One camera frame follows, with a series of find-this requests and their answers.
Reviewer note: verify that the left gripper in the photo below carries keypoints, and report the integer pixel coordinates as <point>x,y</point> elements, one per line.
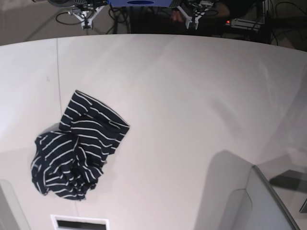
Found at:
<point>194,10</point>

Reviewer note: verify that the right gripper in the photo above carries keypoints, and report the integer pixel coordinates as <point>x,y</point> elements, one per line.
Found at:
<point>85,17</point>

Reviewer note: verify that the navy white striped t-shirt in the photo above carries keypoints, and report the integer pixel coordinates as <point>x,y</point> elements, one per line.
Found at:
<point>69,161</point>

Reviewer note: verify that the red lit power strip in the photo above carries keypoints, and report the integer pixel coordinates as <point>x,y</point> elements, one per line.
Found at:
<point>244,24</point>

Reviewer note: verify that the grey partition panel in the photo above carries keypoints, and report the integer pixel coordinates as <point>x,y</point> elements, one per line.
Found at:
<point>237,196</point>

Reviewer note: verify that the white slotted box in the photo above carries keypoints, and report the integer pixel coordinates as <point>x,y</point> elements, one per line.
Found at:
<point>79,223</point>

